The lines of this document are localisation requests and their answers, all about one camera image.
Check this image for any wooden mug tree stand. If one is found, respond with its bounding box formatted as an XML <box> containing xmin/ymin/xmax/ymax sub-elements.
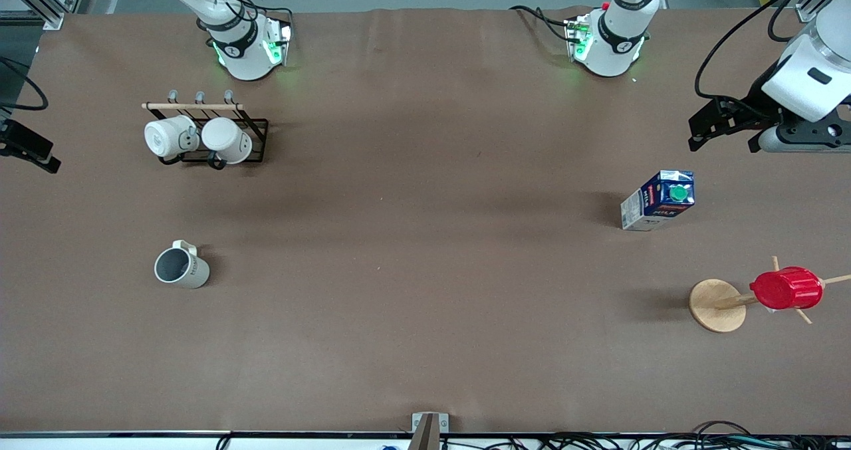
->
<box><xmin>689</xmin><ymin>256</ymin><xmax>851</xmax><ymax>334</ymax></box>

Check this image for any blue Pascual milk carton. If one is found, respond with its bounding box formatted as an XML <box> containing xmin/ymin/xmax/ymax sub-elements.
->
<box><xmin>620</xmin><ymin>170</ymin><xmax>696</xmax><ymax>231</ymax></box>

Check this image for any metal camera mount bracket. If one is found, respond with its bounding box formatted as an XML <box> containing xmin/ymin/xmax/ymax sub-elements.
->
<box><xmin>412</xmin><ymin>412</ymin><xmax>449</xmax><ymax>450</ymax></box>

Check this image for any black wire mug rack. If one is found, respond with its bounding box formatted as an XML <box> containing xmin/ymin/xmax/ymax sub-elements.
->
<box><xmin>142</xmin><ymin>90</ymin><xmax>270</xmax><ymax>169</ymax></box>

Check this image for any black cable bundle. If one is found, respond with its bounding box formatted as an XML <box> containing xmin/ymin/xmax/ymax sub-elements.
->
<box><xmin>465</xmin><ymin>421</ymin><xmax>851</xmax><ymax>450</ymax></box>

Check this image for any arm base control box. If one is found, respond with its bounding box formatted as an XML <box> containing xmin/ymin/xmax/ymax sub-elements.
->
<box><xmin>265</xmin><ymin>19</ymin><xmax>293</xmax><ymax>66</ymax></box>
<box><xmin>564</xmin><ymin>15</ymin><xmax>594</xmax><ymax>63</ymax></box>

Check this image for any brown table cover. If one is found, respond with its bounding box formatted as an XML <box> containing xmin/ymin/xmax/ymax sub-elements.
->
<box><xmin>0</xmin><ymin>8</ymin><xmax>851</xmax><ymax>435</ymax></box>

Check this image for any red plastic cup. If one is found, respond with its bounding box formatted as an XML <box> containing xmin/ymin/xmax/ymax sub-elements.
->
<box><xmin>749</xmin><ymin>267</ymin><xmax>824</xmax><ymax>310</ymax></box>

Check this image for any white mug grey inside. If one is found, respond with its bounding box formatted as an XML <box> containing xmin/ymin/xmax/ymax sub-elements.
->
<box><xmin>154</xmin><ymin>240</ymin><xmax>211</xmax><ymax>289</ymax></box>

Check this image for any black base power cable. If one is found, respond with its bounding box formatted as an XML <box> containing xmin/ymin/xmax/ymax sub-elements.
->
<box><xmin>509</xmin><ymin>5</ymin><xmax>579</xmax><ymax>42</ymax></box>

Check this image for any white hanging mug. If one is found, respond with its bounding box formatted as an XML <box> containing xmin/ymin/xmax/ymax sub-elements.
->
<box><xmin>144</xmin><ymin>116</ymin><xmax>200</xmax><ymax>160</ymax></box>
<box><xmin>201</xmin><ymin>117</ymin><xmax>253</xmax><ymax>165</ymax></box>

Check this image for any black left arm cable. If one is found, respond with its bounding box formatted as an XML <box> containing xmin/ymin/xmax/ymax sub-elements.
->
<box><xmin>695</xmin><ymin>0</ymin><xmax>828</xmax><ymax>115</ymax></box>

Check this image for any black loose cable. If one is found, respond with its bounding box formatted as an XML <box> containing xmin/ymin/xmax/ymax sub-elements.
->
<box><xmin>0</xmin><ymin>56</ymin><xmax>49</xmax><ymax>112</ymax></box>

